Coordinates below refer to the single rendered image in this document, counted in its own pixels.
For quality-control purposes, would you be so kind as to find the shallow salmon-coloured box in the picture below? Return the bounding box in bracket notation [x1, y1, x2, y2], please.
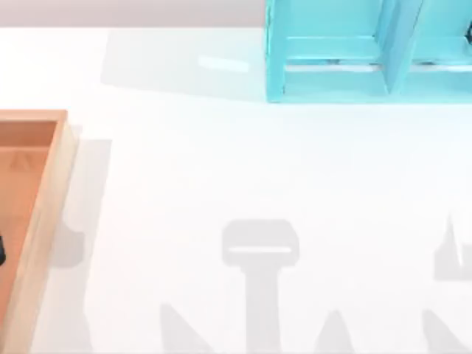
[0, 109, 79, 354]

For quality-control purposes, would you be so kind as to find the light blue rack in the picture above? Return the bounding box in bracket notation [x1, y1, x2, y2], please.
[264, 0, 472, 105]

